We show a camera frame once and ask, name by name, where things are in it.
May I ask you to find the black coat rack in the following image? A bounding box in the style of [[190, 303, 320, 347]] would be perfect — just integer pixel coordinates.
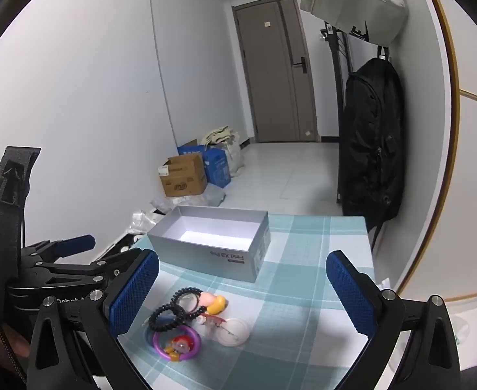
[[320, 20, 349, 204]]

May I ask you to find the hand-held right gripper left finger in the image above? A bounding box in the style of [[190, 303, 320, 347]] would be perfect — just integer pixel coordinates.
[[26, 249, 160, 390]]

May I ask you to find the white woven sack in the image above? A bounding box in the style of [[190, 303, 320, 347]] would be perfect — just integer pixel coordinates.
[[222, 138, 245, 178]]

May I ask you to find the black braided cable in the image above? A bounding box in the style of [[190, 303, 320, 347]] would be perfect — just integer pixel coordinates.
[[0, 266, 28, 386]]

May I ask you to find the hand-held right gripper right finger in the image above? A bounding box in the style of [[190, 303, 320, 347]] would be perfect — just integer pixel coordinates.
[[325, 250, 462, 390]]

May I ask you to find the black backpack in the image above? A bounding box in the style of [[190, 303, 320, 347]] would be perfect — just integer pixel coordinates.
[[337, 45, 406, 232]]

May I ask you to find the teal checked tablecloth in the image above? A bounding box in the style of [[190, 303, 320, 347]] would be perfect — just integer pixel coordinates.
[[112, 211, 379, 390]]

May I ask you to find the silver cardboard box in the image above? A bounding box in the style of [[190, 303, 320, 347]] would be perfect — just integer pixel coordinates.
[[146, 205, 272, 283]]

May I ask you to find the black spiral hair tie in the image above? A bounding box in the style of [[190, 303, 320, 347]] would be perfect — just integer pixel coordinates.
[[170, 287, 207, 321], [148, 304, 186, 332]]

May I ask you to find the pink yellow toy figure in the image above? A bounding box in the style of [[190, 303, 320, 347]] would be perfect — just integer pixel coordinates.
[[198, 291, 229, 315]]

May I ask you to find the light blue plastic bracelet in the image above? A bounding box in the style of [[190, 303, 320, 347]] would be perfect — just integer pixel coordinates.
[[142, 320, 170, 352]]

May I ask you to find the purple plastic bracelet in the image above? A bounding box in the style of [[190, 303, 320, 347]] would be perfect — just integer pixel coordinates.
[[152, 324, 202, 363]]

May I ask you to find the blue cardboard box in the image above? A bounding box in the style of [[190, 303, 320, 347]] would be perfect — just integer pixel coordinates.
[[177, 139, 232, 189]]

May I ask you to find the person's left hand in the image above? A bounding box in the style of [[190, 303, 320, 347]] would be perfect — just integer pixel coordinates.
[[0, 321, 34, 365]]

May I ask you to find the clear round plastic disc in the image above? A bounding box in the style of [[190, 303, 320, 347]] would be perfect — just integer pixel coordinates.
[[215, 317, 250, 347]]

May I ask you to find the brown cardboard box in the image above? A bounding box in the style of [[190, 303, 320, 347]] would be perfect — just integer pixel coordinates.
[[157, 153, 208, 198]]

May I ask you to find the grey brown door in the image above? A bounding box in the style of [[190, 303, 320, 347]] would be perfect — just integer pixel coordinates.
[[231, 0, 320, 144]]

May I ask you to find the white tote bag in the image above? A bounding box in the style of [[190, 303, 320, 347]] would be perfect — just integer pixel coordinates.
[[300, 0, 410, 45]]

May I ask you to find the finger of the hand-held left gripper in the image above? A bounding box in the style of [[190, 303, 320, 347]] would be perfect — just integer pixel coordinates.
[[26, 234, 97, 263], [36, 248, 146, 286]]

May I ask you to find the crumpled white plastic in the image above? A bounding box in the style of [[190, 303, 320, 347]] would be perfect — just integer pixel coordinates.
[[122, 210, 160, 248]]

